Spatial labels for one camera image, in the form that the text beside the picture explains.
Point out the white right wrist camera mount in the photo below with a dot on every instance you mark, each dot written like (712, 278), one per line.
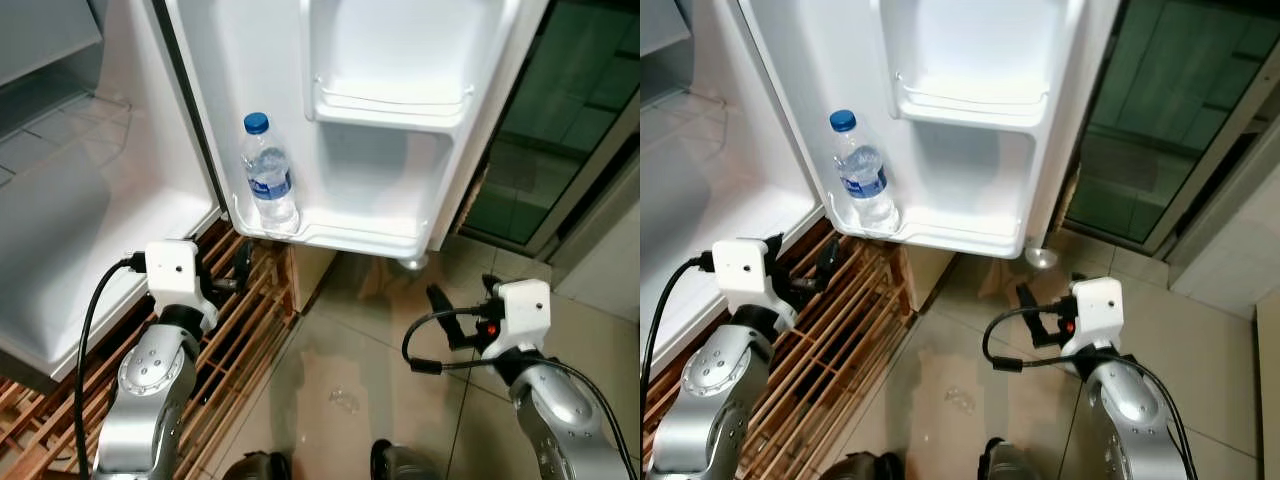
(1098, 308)
(525, 310)

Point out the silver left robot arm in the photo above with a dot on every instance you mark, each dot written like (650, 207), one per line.
(715, 390)
(155, 390)

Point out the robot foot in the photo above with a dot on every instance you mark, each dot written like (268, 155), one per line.
(255, 468)
(858, 468)
(405, 462)
(1012, 460)

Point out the clear blue cap water bottle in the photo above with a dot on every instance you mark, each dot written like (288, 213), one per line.
(270, 180)
(862, 180)

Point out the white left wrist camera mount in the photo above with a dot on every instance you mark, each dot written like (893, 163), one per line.
(745, 270)
(172, 270)

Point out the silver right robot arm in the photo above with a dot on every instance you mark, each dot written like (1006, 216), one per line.
(565, 410)
(1135, 410)

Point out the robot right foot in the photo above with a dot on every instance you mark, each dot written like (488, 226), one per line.
(405, 462)
(1012, 460)

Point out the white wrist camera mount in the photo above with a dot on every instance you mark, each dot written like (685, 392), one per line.
(1098, 308)
(745, 270)
(525, 310)
(172, 270)

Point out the wooden slatted rack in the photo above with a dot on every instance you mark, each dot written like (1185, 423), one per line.
(850, 340)
(245, 330)

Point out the stainless steel fridge body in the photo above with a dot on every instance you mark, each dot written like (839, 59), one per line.
(80, 200)
(700, 200)

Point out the green tinted glass door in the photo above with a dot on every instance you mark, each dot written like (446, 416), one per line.
(1170, 90)
(570, 90)

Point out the white low wall unit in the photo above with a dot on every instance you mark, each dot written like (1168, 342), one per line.
(1230, 230)
(605, 240)

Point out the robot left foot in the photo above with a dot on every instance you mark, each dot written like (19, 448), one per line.
(858, 468)
(255, 468)

